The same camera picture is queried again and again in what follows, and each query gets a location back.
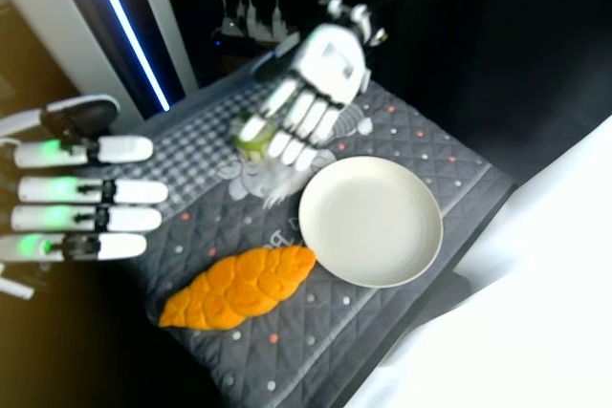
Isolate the orange braided bread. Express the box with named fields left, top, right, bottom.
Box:
left=157, top=244, right=317, bottom=332

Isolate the white blurred panel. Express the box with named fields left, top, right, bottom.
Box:
left=341, top=116, right=612, bottom=408

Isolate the white power strip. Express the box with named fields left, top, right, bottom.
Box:
left=219, top=0, right=298, bottom=44

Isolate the green round object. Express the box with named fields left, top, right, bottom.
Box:
left=231, top=111, right=279, bottom=161

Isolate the grey quilt with bear print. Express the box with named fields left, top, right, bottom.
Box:
left=90, top=52, right=516, bottom=408

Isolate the white round plate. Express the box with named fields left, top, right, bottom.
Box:
left=298, top=155, right=445, bottom=290

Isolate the white cabinet with blue light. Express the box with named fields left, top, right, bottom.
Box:
left=0, top=0, right=200, bottom=123

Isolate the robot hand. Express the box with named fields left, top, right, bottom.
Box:
left=0, top=95, right=169, bottom=302
left=236, top=23, right=373, bottom=173

